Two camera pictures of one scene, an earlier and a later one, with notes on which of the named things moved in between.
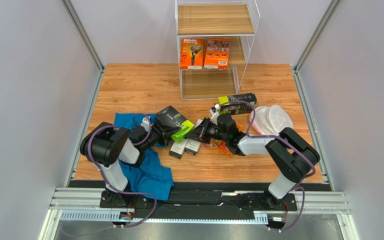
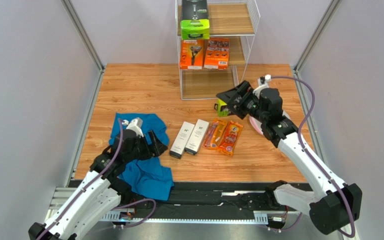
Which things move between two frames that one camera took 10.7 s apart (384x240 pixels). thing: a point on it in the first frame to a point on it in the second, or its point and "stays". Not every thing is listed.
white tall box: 177,149 stays
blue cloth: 150,178 stays
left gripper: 164,131 to 156,149
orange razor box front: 191,53 stays
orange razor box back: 217,53 stays
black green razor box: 170,116 to 195,24
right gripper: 204,129 to 240,101
